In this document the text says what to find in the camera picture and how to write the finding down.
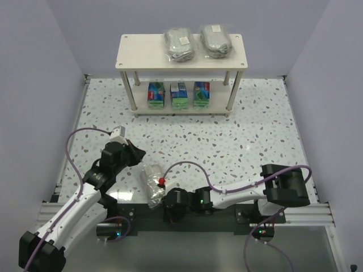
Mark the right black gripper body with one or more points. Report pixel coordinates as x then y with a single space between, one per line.
169 200

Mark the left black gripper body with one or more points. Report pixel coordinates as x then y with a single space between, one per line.
131 154

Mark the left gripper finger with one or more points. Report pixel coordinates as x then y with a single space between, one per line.
132 147
137 157

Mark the silver scourer pack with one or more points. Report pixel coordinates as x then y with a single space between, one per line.
150 175
216 41
180 44

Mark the green sponge pack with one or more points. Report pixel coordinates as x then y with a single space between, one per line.
156 95
179 96
201 95

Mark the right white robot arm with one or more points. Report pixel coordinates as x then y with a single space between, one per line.
281 187

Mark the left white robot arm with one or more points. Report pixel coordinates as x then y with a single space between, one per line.
48 248

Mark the white two-tier shelf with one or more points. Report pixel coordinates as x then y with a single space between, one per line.
181 73

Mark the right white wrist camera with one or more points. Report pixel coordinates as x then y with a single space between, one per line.
166 185

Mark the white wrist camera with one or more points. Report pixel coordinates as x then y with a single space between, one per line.
166 185
118 135

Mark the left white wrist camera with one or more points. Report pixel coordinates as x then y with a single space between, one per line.
118 135

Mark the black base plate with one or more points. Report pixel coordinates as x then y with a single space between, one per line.
117 228

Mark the aluminium frame rail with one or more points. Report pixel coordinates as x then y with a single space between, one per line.
313 215

